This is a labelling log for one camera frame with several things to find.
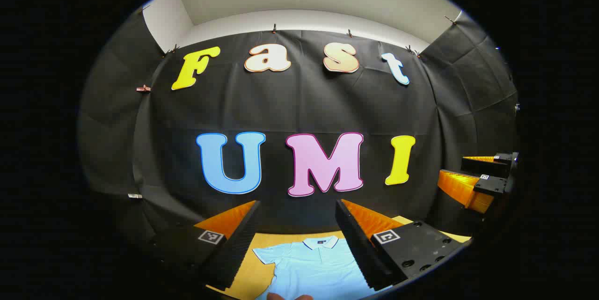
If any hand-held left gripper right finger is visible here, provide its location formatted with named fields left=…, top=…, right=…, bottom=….
left=335, top=199, right=466, bottom=291

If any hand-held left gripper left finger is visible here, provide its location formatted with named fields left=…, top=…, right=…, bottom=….
left=150, top=200, right=262, bottom=292

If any light blue polo T-shirt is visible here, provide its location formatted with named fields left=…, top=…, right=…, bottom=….
left=253, top=236, right=394, bottom=300

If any black backdrop cloth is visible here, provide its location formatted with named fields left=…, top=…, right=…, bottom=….
left=77, top=7, right=520, bottom=263

